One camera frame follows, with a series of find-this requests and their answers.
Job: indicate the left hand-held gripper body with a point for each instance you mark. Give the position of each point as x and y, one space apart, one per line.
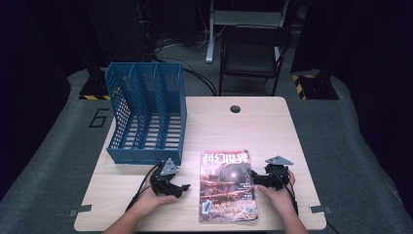
164 180

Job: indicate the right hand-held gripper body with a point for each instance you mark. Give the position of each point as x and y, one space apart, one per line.
276 177

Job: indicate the colourful illustrated magazine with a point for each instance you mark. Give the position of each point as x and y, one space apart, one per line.
227 191

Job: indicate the blue plastic file rack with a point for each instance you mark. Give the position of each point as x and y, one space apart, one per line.
147 107

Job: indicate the person's right hand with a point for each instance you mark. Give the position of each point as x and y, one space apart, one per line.
282 200

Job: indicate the person's left hand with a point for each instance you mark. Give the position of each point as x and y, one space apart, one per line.
151 201

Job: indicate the black folding chair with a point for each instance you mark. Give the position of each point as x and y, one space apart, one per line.
253 58

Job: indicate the grey metal table bracket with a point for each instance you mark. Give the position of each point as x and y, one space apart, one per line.
79 210
319 209

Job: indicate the white metal desk frame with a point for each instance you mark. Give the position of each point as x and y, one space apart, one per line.
211 39

